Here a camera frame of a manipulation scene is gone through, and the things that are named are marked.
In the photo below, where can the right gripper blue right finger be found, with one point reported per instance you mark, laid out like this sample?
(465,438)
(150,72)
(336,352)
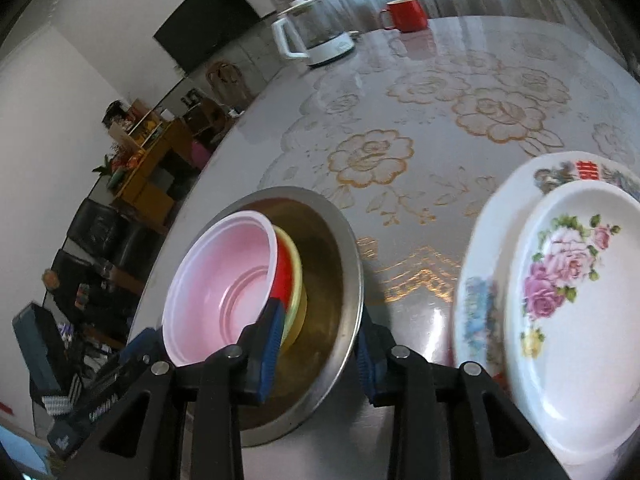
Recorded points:
(448,422)

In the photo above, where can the lace table doily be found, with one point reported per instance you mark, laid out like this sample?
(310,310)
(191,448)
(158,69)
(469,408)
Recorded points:
(411,135)

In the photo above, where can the black leather armchair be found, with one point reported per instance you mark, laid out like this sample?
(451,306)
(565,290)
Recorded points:
(117,257)

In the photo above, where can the black wall television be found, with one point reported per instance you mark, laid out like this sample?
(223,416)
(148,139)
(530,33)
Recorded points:
(197,29)

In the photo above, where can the white plate red characters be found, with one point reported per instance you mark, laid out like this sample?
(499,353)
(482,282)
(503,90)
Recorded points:
(476,332)

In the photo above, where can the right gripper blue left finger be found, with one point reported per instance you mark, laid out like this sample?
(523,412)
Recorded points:
(142,436)

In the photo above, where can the white glass electric kettle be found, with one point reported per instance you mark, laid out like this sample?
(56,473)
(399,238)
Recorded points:
(306,31)

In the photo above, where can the red enamel mug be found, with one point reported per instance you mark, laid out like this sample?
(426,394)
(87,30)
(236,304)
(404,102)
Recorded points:
(404,15)

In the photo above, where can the yellow plastic bowl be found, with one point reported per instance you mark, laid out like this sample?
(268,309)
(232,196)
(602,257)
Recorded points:
(297,306)

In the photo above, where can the white plate pink roses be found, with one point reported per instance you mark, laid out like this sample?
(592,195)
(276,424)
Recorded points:
(571,320)

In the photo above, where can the wooden sideboard cabinet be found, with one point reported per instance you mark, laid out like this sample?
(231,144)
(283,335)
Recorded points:
(144,192)

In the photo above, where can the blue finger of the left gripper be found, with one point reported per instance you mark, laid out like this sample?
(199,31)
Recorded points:
(146,343)

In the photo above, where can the stainless steel bowl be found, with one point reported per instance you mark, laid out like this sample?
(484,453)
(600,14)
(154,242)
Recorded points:
(333,278)

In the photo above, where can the red plastic bowl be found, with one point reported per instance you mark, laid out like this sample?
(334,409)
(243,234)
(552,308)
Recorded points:
(222,284)

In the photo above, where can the wooden carved chair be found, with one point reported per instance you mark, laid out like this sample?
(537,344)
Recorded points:
(229,85)

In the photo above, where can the wooden shelf with items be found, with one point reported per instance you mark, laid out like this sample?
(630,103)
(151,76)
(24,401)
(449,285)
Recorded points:
(133,127)

